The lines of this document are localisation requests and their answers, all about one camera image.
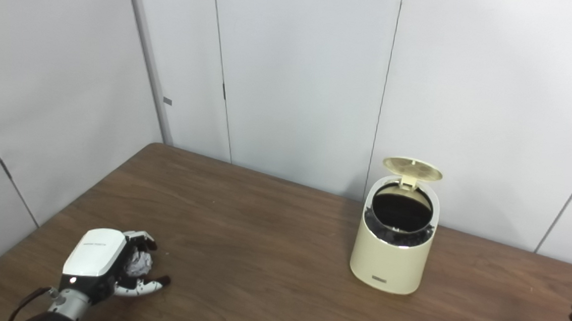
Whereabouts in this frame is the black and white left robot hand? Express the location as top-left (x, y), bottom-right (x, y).
top-left (58, 225), bottom-right (174, 307)

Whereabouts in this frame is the white paper ball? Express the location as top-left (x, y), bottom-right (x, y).
top-left (124, 250), bottom-right (154, 278)

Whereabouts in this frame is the cream-colored bin body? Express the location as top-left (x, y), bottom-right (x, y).
top-left (348, 172), bottom-right (443, 297)

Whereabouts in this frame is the round cream-colored bin lid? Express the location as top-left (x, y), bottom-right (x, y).
top-left (381, 156), bottom-right (444, 190)

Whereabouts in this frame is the black bin liner bag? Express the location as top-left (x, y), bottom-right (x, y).
top-left (363, 181), bottom-right (438, 249)

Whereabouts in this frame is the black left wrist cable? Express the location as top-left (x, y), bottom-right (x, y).
top-left (6, 285), bottom-right (53, 321)

